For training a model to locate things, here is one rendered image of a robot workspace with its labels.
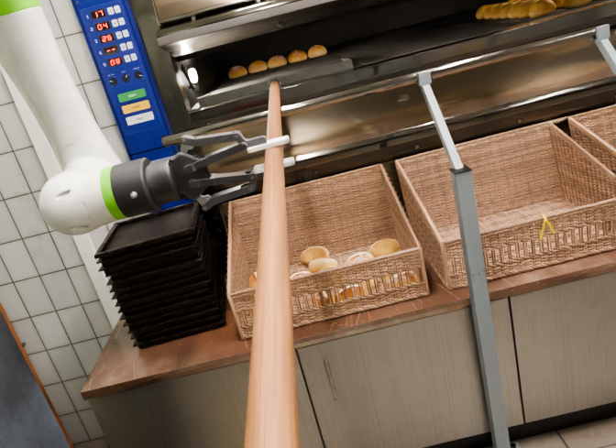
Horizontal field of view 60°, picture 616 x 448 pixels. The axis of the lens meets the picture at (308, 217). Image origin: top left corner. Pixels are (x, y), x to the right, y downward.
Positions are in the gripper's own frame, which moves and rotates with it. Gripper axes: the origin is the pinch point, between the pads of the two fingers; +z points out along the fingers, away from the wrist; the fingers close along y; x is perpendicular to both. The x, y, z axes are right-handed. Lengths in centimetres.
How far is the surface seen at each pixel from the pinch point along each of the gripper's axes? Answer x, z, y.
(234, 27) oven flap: -78, -7, -22
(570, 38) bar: -57, 79, 1
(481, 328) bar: -34, 39, 67
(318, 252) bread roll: -78, 1, 54
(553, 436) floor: -42, 59, 118
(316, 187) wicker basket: -89, 5, 35
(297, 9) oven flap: -78, 12, -22
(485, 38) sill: -94, 70, 0
